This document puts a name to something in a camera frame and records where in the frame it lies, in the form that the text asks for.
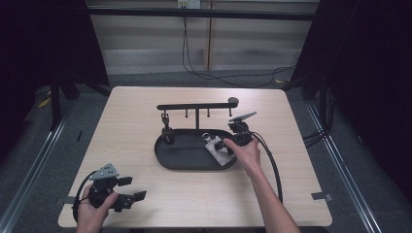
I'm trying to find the person's right hand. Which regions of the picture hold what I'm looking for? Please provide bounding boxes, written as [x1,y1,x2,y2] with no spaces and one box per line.
[223,138,262,178]

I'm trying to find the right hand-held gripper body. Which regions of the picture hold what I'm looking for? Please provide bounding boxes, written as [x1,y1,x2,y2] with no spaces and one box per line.
[227,111,258,147]

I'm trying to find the black car key with clip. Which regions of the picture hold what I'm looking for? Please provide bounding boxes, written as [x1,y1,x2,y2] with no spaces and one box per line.
[160,112,176,146]

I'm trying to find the black horizontal bar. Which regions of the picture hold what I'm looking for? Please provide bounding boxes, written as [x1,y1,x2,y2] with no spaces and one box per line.
[86,7,321,22]

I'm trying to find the person's left hand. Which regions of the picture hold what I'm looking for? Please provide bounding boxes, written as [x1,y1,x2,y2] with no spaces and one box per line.
[76,184,120,233]

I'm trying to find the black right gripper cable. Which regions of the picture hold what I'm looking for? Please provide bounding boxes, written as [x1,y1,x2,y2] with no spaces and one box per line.
[251,130,285,204]

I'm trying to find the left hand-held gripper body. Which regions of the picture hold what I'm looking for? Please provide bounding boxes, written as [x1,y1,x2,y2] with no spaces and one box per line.
[87,163,134,213]

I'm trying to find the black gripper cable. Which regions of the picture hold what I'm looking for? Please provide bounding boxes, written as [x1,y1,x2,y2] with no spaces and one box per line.
[251,130,285,204]
[72,170,98,223]

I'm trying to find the bundle of black floor cables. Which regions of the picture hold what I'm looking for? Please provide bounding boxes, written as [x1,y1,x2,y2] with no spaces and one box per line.
[301,128,328,150]

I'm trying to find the black wall cable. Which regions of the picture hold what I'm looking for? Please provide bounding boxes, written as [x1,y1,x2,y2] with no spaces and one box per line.
[181,16,296,89]

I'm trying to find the white wall socket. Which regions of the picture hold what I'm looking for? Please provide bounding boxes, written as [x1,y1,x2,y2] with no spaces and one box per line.
[177,0,202,10]

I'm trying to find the metal floor rail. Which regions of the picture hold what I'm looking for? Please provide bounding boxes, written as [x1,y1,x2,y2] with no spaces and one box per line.
[0,99,78,233]
[305,101,384,233]

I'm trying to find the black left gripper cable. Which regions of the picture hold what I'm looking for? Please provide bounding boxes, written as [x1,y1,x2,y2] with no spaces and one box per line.
[72,170,98,223]

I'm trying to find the grey tape strip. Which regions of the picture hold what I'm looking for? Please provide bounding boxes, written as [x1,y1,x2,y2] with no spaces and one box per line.
[311,191,333,203]
[54,195,78,206]

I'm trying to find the grey key pouch with ring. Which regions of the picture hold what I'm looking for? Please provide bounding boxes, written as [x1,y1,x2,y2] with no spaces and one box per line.
[201,132,238,167]

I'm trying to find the yellow floor tape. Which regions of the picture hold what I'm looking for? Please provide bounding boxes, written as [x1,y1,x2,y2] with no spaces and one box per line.
[37,96,52,110]

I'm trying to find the black curtain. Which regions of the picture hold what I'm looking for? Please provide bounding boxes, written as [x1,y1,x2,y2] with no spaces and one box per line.
[0,0,111,156]
[281,0,412,195]

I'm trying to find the black key rack with tray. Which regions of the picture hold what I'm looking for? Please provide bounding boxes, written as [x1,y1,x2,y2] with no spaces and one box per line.
[154,96,241,172]

